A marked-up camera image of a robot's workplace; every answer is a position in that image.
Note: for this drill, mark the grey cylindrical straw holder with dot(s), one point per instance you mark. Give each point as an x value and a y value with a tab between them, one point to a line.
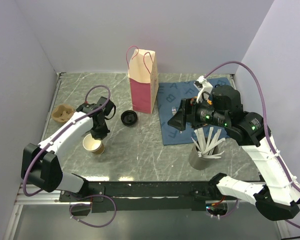
199	163

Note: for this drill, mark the black plastic cup lid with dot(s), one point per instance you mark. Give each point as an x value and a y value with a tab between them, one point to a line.
129	118

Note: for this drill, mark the brown pulp cup carrier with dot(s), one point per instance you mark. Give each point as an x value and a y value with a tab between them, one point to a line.
62	113

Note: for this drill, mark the brown paper coffee cup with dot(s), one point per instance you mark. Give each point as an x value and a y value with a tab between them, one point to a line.
92	145

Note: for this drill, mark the black mounting base rail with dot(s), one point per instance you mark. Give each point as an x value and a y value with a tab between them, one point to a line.
146	195

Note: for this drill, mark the pink cream paper gift bag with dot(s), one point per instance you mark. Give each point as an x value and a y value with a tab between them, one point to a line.
143	79

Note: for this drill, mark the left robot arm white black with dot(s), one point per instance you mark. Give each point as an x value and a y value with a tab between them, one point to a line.
40	163

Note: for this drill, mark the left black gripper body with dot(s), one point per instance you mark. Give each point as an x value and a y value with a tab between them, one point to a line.
103	124

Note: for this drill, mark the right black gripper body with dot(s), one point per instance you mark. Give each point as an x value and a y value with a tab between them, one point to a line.
193	106

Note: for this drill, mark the silver fork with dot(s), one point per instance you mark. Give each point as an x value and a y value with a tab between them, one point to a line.
174	111

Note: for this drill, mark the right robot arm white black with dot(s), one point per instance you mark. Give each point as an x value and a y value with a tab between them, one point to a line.
279	198

